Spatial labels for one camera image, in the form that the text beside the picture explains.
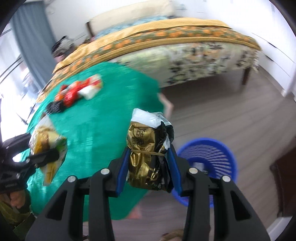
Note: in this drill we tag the red crumpled wrapper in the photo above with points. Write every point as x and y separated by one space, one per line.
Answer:
70 97

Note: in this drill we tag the glass sliding door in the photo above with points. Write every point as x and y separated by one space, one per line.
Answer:
13 64

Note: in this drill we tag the blue floral pillow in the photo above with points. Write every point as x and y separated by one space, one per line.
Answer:
115 30
152 19

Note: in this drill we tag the orange floral quilt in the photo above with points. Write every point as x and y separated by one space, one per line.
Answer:
173 33

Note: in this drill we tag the pile of clothes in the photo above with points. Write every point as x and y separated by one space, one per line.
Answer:
63 45

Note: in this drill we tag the bed with floral sheet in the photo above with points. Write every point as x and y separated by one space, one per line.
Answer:
196 58

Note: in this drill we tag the grey-blue curtain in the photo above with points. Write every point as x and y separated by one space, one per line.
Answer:
32 34

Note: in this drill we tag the yellow dotted blanket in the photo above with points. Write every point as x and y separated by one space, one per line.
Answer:
196 23

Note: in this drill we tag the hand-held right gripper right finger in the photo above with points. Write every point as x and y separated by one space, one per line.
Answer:
174 171

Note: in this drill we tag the gold and black packet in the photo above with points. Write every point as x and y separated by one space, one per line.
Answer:
141 148

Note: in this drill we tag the green patterned tablecloth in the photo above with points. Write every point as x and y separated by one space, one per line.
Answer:
104 104

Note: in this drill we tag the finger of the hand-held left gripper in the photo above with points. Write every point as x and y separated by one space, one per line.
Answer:
16 142
44 157

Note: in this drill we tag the white wardrobe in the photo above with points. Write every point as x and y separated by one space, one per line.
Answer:
277 58

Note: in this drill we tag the person's left forearm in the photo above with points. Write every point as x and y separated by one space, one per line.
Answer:
13 220

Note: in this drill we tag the yellow green snack packet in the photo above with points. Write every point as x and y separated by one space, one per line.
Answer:
44 136

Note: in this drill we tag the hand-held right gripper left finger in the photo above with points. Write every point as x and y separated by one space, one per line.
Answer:
122 171

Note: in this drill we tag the dark wooden furniture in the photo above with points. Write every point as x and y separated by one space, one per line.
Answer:
284 183

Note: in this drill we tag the cream padded headboard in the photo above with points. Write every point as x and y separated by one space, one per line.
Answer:
129 18

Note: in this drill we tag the person's left hand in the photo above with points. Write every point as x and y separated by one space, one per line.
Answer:
17 200

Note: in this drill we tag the black mesh net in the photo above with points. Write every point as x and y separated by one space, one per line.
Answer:
54 107

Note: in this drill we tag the blue plastic basket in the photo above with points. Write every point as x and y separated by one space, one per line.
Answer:
208 150

